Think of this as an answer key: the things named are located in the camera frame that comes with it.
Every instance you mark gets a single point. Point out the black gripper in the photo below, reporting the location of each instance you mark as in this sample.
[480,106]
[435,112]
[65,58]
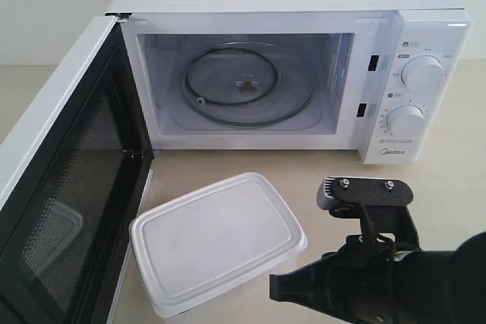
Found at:
[362,269]

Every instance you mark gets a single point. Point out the white lidded plastic container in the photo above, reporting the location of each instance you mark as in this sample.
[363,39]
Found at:
[209,241]

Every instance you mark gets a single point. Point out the white microwave door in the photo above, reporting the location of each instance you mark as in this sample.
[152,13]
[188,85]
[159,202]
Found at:
[74,171]

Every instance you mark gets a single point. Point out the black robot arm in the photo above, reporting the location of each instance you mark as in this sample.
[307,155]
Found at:
[430,286]

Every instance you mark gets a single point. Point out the white Midea microwave oven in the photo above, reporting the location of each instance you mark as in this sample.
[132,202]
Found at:
[358,49]

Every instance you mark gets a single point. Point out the lower white timer knob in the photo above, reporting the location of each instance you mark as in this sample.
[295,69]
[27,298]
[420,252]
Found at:
[406,121]

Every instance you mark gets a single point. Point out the glass turntable plate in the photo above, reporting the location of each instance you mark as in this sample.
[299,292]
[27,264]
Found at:
[248,84]

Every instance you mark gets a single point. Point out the upper white control knob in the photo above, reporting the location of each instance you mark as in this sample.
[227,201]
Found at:
[423,74]

